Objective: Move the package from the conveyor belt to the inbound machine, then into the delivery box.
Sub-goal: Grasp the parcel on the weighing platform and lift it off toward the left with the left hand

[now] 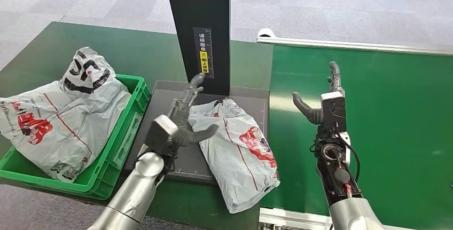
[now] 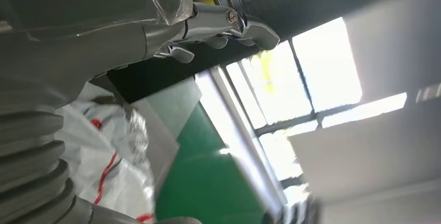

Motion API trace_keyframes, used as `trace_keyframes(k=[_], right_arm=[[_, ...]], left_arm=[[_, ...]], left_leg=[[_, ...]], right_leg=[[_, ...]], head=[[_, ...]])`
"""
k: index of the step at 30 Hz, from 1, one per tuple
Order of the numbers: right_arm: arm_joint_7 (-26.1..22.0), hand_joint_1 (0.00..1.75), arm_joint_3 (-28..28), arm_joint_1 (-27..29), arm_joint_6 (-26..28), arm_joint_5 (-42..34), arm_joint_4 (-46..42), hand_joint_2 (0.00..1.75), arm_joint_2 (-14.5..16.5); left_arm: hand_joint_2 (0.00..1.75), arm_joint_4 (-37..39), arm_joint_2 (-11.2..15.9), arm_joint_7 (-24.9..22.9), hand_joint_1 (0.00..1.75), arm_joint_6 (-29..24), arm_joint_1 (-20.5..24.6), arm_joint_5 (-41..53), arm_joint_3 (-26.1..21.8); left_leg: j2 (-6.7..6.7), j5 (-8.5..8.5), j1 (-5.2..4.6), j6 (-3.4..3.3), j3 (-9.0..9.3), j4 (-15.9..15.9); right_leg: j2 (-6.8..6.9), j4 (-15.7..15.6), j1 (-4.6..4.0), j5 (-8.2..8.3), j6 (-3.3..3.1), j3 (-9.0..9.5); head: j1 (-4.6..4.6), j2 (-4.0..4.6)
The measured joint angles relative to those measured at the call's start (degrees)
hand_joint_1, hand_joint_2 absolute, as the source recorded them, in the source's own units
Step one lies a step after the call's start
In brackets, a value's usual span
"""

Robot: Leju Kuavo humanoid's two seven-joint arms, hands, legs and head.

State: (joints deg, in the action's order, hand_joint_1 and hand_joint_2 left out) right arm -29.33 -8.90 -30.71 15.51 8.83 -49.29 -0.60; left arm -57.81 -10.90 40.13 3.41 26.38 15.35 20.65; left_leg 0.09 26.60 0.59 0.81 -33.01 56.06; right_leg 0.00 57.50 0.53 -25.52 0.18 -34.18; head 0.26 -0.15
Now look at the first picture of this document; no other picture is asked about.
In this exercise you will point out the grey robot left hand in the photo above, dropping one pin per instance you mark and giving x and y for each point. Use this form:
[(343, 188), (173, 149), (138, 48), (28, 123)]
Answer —
[(187, 115)]

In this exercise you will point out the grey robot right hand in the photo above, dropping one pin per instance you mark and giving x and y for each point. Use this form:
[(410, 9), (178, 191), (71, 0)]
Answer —
[(311, 115)]

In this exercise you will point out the grey courier bag red print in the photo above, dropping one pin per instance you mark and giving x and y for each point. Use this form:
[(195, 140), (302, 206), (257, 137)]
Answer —
[(237, 157)]

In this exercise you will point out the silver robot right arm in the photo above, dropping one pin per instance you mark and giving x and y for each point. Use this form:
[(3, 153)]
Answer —
[(339, 186)]

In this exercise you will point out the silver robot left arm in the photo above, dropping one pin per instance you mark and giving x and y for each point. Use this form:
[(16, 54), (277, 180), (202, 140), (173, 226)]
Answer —
[(138, 189)]

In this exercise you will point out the green conveyor belt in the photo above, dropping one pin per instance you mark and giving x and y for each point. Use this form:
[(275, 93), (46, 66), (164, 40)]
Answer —
[(389, 122)]

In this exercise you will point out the dark grey scale platform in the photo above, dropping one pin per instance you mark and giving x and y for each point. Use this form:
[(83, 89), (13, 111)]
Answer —
[(191, 161)]

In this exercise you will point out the yellow warning label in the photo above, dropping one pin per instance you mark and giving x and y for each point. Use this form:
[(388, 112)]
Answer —
[(204, 62)]

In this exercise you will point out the green plastic crate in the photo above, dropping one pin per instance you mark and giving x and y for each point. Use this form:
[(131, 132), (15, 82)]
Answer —
[(120, 157)]

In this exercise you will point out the black scanner column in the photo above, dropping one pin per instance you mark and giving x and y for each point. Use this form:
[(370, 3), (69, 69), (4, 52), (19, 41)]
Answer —
[(198, 9)]

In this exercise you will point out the grey courier bag black print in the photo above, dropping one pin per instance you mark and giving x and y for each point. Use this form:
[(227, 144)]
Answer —
[(63, 115)]

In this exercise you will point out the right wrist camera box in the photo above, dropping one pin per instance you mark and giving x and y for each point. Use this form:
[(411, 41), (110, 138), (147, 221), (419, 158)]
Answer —
[(333, 111)]

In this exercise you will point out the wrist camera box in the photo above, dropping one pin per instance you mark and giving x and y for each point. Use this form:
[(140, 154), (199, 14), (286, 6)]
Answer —
[(161, 133), (333, 111)]

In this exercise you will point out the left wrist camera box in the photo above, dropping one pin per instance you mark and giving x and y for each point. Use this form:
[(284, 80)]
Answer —
[(161, 133)]

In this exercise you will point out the silver conveyor side rail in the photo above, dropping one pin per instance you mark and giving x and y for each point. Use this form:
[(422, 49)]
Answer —
[(290, 219), (354, 44)]

